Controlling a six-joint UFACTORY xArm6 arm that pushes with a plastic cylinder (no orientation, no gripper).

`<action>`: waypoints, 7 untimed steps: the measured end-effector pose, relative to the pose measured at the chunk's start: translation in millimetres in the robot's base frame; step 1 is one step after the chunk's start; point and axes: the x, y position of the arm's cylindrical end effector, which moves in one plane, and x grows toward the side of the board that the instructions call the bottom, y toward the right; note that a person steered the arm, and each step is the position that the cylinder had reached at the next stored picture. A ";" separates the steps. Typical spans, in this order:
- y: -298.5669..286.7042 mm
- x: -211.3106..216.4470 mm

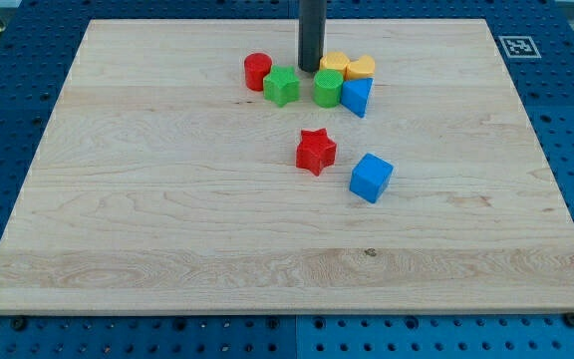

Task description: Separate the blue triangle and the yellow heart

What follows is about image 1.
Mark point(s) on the blue cube block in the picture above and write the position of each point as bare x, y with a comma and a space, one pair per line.
370, 177

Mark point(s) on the red cylinder block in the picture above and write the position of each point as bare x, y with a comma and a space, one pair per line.
256, 67

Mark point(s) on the white fiducial marker tag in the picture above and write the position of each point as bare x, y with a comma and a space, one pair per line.
519, 47

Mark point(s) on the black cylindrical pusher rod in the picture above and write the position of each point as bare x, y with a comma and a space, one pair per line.
311, 33

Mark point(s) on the blue triangle block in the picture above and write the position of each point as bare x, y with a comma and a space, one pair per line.
355, 95

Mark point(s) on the yellow heart block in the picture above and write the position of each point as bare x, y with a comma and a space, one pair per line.
364, 67

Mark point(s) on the wooden board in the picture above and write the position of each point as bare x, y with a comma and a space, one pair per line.
163, 186

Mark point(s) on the red star block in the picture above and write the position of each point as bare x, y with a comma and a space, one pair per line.
315, 151

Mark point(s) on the green cylinder block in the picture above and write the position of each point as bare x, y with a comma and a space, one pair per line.
328, 85

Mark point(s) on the green star block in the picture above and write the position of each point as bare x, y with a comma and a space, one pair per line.
281, 85

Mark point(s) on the yellow hexagon block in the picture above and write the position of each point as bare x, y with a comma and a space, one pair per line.
337, 61

